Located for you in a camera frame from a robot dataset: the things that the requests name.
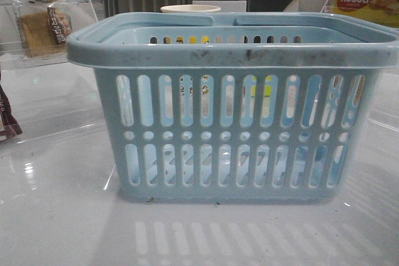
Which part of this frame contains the packaged bread slice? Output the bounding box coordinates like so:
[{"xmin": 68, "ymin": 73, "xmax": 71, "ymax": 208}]
[{"xmin": 12, "ymin": 0, "xmax": 77, "ymax": 58}]

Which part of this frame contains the light blue plastic basket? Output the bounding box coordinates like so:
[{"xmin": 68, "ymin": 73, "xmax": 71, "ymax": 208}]
[{"xmin": 66, "ymin": 12, "xmax": 398, "ymax": 202}]

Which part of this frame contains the yellow popcorn paper cup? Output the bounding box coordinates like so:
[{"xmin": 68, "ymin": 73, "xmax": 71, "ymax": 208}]
[{"xmin": 160, "ymin": 4, "xmax": 221, "ymax": 14}]

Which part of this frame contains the clear acrylic display shelf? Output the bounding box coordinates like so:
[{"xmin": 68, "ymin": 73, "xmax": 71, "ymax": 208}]
[{"xmin": 1, "ymin": 0, "xmax": 103, "ymax": 156}]

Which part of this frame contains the grey armchair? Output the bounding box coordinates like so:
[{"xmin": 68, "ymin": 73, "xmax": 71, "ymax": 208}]
[{"xmin": 283, "ymin": 0, "xmax": 328, "ymax": 12}]

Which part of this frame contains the clear acrylic right shelf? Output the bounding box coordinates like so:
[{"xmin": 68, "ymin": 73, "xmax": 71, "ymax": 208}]
[{"xmin": 320, "ymin": 0, "xmax": 335, "ymax": 13}]

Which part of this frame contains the red biscuit snack packet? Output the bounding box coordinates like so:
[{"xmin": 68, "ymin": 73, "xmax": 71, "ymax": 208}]
[{"xmin": 1, "ymin": 88, "xmax": 22, "ymax": 142}]

